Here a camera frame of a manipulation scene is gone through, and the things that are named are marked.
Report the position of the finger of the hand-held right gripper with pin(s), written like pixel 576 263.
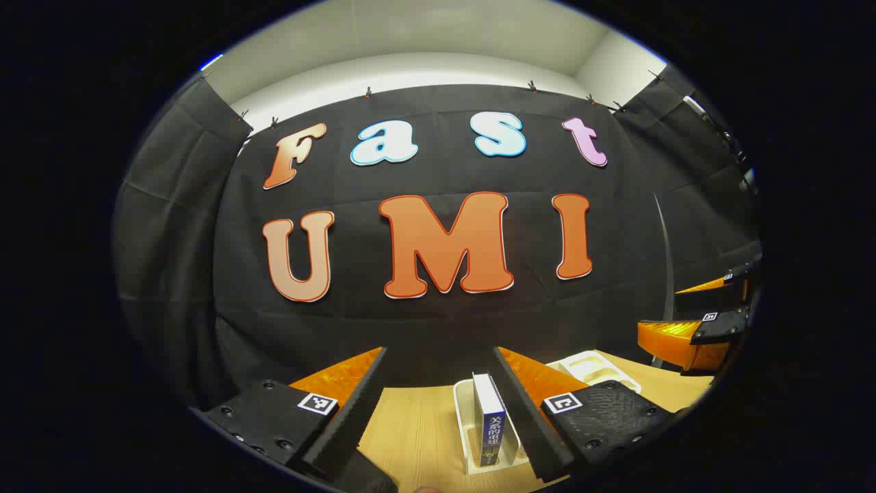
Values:
pixel 684 342
pixel 712 301

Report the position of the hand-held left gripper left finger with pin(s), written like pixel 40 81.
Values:
pixel 366 397

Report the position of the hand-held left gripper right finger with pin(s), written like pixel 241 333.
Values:
pixel 520 418

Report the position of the blue cover book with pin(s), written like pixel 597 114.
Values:
pixel 489 424

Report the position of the cream bookshelf rack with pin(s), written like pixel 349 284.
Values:
pixel 465 418

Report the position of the black backdrop cloth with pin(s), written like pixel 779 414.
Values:
pixel 424 322

